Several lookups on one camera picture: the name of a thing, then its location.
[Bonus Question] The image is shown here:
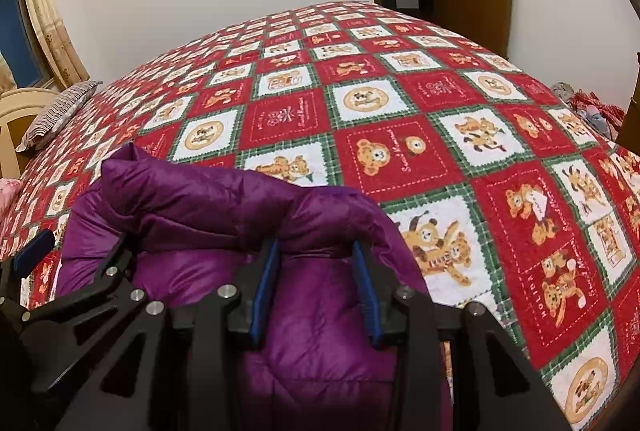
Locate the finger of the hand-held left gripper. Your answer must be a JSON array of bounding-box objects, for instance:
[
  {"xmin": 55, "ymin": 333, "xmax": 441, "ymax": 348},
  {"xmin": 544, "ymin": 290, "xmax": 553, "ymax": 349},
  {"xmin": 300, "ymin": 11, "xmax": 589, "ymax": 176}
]
[
  {"xmin": 0, "ymin": 230, "xmax": 57, "ymax": 317},
  {"xmin": 20, "ymin": 233, "xmax": 151, "ymax": 392}
]

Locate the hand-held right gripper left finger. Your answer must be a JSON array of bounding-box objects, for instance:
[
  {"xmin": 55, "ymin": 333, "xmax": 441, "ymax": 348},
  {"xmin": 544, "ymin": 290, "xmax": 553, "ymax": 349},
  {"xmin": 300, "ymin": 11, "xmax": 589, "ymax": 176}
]
[{"xmin": 55, "ymin": 238, "xmax": 281, "ymax": 431}]

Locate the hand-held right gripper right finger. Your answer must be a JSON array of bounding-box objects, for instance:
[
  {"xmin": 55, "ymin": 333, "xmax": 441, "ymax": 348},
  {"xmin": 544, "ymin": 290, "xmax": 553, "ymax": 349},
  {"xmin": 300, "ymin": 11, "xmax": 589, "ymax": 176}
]
[{"xmin": 350, "ymin": 238, "xmax": 558, "ymax": 431}]

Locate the purple puffer jacket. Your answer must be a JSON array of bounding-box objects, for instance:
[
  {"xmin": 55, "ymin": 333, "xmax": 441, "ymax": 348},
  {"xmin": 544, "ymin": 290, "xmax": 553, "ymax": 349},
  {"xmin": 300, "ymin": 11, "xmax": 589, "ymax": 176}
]
[{"xmin": 55, "ymin": 143, "xmax": 453, "ymax": 431}]

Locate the pile of mixed clothes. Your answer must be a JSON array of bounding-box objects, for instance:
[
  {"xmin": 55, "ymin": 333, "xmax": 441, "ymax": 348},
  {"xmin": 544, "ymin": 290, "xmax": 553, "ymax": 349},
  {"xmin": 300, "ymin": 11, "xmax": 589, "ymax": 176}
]
[{"xmin": 550, "ymin": 81, "xmax": 627, "ymax": 142}]

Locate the pink floral cloth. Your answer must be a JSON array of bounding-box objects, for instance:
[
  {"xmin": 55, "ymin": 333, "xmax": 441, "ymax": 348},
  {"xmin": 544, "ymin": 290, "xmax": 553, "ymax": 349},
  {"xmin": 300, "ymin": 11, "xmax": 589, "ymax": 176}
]
[{"xmin": 0, "ymin": 178, "xmax": 22, "ymax": 223}]

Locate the cream wooden headboard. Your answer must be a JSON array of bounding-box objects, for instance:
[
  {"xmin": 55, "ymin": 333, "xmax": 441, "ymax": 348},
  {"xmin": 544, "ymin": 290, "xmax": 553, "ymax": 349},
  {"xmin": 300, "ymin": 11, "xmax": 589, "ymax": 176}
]
[{"xmin": 0, "ymin": 87, "xmax": 61, "ymax": 182}]

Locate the striped pillow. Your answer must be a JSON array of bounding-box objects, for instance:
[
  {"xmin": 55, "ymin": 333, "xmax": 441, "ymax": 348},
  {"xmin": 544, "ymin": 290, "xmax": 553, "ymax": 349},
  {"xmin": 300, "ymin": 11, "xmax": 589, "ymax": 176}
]
[{"xmin": 15, "ymin": 80, "xmax": 104, "ymax": 152}]

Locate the red printed bear blanket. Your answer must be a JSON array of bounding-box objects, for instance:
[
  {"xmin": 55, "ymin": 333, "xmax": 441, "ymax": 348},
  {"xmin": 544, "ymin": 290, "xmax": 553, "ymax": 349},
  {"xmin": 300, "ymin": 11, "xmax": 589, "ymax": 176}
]
[{"xmin": 0, "ymin": 1, "xmax": 640, "ymax": 431}]

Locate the window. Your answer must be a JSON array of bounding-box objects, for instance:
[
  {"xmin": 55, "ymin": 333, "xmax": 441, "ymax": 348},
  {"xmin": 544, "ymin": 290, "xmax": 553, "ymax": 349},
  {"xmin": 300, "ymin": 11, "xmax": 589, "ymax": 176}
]
[{"xmin": 0, "ymin": 0, "xmax": 49, "ymax": 88}]

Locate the narrow beige curtain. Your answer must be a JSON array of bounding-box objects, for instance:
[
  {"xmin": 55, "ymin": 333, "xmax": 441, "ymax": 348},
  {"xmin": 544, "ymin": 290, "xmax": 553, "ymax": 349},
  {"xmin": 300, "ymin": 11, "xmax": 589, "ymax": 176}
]
[{"xmin": 22, "ymin": 0, "xmax": 92, "ymax": 90}]

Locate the brown wooden furniture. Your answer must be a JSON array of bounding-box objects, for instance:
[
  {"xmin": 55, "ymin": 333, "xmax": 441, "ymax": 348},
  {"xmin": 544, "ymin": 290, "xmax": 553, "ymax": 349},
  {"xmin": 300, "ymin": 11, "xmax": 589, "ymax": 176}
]
[{"xmin": 616, "ymin": 52, "xmax": 640, "ymax": 148}]

